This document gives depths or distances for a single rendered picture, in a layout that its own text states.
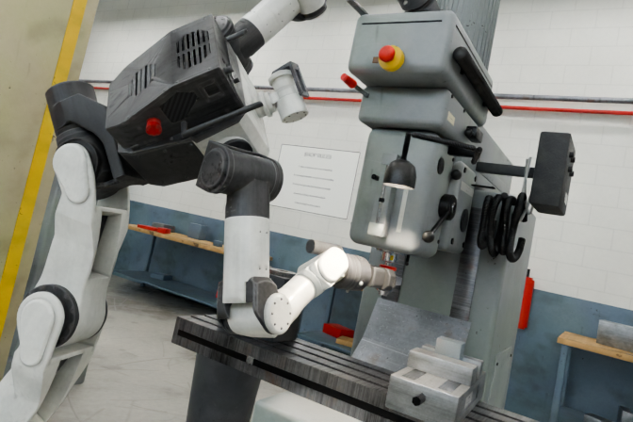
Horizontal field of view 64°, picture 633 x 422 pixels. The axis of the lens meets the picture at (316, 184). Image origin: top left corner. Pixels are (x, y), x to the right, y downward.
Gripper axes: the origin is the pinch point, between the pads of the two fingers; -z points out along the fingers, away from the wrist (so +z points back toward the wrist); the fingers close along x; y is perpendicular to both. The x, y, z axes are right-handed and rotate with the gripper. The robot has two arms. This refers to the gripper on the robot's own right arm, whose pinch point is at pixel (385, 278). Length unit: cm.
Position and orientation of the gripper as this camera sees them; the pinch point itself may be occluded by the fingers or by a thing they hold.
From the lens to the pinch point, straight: 140.0
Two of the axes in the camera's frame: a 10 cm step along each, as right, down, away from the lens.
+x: -6.4, -0.6, 7.6
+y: -2.1, 9.7, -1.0
